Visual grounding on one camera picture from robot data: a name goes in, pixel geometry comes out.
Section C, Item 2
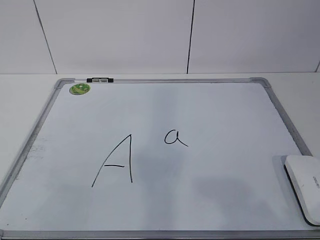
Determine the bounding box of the white whiteboard eraser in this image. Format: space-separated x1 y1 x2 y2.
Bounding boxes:
284 155 320 227

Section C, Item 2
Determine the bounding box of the black board hanging clip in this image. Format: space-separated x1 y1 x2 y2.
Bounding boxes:
86 77 114 83

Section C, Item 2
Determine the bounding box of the white board with aluminium frame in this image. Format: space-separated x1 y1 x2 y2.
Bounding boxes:
0 78 320 240

